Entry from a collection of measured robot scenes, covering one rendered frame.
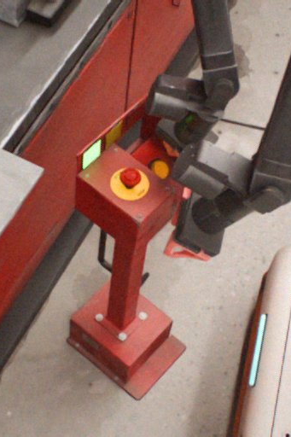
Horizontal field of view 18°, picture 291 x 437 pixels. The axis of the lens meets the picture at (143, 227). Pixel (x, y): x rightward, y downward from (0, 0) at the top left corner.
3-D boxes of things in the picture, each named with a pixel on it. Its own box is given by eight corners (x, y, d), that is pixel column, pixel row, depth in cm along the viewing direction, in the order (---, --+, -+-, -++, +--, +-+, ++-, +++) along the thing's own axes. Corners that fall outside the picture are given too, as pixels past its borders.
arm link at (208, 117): (225, 122, 151) (229, 92, 153) (187, 112, 149) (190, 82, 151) (211, 139, 157) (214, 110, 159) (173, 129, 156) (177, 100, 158)
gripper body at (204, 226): (175, 240, 128) (204, 221, 122) (189, 183, 133) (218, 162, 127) (212, 259, 130) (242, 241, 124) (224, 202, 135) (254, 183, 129)
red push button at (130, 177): (130, 198, 167) (131, 188, 164) (114, 186, 168) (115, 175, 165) (144, 185, 169) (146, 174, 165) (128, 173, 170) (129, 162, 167)
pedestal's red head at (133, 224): (135, 256, 174) (142, 206, 158) (73, 208, 178) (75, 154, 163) (199, 193, 182) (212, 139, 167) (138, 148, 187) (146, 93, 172)
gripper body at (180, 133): (173, 105, 165) (187, 87, 158) (216, 142, 165) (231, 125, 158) (154, 129, 162) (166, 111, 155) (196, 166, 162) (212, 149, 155)
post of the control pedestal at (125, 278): (121, 331, 224) (138, 217, 178) (105, 318, 226) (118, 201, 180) (136, 317, 227) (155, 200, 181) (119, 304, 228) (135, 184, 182)
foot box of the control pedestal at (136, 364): (138, 402, 228) (142, 384, 217) (65, 340, 235) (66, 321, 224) (187, 347, 236) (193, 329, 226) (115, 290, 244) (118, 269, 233)
